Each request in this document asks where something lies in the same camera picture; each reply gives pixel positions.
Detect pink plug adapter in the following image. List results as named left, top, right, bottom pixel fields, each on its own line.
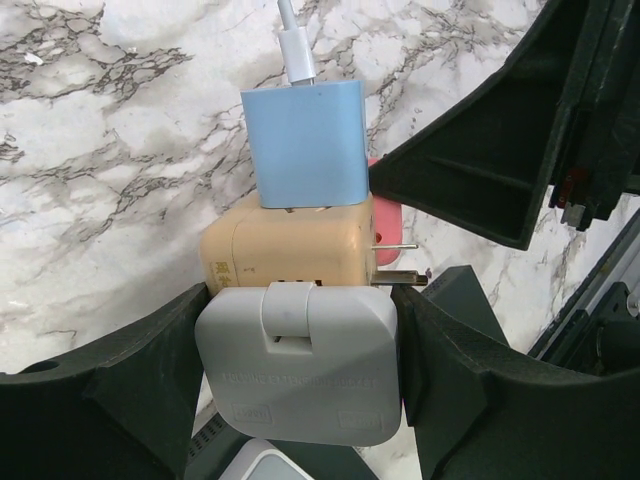
left=367, top=156, right=404, bottom=266

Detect white folding plug adapter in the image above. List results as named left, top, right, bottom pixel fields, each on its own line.
left=195, top=282, right=401, bottom=447

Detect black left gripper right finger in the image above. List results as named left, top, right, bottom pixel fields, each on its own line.
left=392, top=286, right=639, bottom=479

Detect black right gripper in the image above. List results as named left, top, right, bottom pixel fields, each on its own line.
left=369, top=1, right=639, bottom=250

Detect grey white power bank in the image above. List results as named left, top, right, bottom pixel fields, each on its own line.
left=219, top=439, right=328, bottom=480

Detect light green USB cable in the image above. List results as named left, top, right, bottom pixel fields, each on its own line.
left=277, top=0, right=316, bottom=87

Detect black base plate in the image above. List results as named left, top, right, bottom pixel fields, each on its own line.
left=529, top=214, right=639, bottom=376

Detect beige cube socket adapter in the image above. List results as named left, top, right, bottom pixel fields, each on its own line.
left=199, top=193, right=429, bottom=295

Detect light blue USB charger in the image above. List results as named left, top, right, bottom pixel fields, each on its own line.
left=241, top=80, right=369, bottom=209

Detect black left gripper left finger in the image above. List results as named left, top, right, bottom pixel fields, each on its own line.
left=1, top=284, right=210, bottom=479

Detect black rectangular slab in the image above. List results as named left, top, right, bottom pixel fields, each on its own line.
left=422, top=265, right=509, bottom=346

